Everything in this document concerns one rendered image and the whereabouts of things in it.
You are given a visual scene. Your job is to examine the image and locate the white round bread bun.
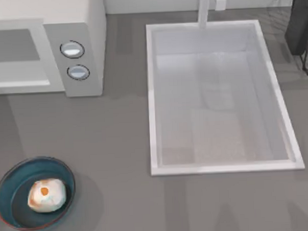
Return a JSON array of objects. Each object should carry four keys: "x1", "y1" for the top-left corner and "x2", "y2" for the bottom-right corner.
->
[{"x1": 26, "y1": 178, "x2": 68, "y2": 214}]

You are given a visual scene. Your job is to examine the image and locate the white sink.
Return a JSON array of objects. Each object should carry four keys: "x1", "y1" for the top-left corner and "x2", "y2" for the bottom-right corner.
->
[{"x1": 144, "y1": 17, "x2": 305, "y2": 176}]

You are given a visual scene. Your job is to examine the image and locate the black wire rack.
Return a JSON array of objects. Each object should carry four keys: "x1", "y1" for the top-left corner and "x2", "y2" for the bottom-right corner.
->
[{"x1": 282, "y1": 0, "x2": 308, "y2": 77}]

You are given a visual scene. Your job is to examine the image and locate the tall white tap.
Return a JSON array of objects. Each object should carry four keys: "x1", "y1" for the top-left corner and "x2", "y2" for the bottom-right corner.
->
[{"x1": 196, "y1": 0, "x2": 216, "y2": 30}]

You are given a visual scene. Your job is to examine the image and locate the dark blue bowl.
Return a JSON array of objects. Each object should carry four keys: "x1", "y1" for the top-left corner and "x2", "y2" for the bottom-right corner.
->
[{"x1": 0, "y1": 155, "x2": 78, "y2": 231}]

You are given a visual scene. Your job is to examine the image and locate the pale microwave oven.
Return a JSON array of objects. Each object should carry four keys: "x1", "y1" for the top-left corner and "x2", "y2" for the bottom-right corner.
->
[{"x1": 0, "y1": 0, "x2": 110, "y2": 101}]

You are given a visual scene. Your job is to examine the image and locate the round microwave knob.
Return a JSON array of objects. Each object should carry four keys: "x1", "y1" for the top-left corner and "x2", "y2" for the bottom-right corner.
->
[
  {"x1": 59, "y1": 39, "x2": 86, "y2": 60},
  {"x1": 66, "y1": 63, "x2": 91, "y2": 81}
]

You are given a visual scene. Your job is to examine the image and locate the white tap handle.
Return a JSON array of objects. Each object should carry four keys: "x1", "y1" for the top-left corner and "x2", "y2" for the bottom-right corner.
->
[{"x1": 215, "y1": 0, "x2": 228, "y2": 12}]

